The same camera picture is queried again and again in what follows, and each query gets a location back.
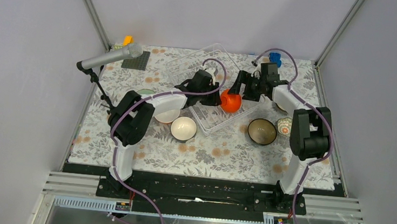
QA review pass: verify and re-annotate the celadon green ceramic bowl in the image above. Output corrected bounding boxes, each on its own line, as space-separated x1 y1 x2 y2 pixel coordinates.
137 89 155 95

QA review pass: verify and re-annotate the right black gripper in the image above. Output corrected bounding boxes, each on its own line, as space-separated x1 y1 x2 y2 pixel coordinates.
227 69 267 103

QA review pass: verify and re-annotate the grey lego baseplate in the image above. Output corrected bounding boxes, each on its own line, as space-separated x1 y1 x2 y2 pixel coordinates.
121 51 151 71

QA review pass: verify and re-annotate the black bowl patterned rim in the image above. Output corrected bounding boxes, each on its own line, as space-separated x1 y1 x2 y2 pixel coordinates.
275 104 287 113

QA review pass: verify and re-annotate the dark blue floral bowl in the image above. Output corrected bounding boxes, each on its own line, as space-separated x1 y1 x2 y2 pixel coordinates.
247 118 278 146

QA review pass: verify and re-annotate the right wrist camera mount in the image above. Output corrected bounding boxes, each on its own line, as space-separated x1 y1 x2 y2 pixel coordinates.
252 70 261 79

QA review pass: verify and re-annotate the yellow toy brick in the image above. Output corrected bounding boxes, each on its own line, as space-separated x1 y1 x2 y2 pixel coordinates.
123 35 133 46

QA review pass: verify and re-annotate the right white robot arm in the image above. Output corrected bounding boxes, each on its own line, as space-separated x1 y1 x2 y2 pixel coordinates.
228 62 334 213

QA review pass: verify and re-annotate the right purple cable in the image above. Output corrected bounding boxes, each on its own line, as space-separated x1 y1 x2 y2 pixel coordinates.
238 46 352 224

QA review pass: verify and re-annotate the blue toy brick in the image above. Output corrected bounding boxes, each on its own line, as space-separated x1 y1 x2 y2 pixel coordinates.
268 52 282 67

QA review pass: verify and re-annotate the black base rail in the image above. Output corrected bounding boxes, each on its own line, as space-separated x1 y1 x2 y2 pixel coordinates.
96 169 306 222

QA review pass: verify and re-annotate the white flower-shaped bowl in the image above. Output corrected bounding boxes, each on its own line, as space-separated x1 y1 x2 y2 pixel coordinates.
277 117 293 137

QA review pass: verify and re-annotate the orange bowl white inside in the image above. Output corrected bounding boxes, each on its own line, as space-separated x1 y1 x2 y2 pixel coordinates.
154 109 180 124

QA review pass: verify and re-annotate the silver microphone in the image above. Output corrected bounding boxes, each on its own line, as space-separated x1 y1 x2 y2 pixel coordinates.
76 43 143 72

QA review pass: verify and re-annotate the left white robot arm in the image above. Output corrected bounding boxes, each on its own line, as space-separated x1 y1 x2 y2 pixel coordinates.
108 70 226 198

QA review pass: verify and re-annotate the floral table mat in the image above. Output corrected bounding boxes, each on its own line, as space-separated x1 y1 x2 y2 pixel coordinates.
67 39 346 191

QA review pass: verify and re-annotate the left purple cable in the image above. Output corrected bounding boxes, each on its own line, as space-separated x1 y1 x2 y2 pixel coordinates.
102 50 230 224

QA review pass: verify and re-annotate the purple cable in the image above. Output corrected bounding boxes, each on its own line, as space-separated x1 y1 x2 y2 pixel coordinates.
238 46 352 224
102 50 230 224

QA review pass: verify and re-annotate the teal square ceramic cup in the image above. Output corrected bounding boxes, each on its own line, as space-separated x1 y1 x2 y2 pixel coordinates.
170 117 197 142

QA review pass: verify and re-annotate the white wire dish rack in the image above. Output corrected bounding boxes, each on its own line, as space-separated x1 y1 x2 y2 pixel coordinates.
159 38 270 142

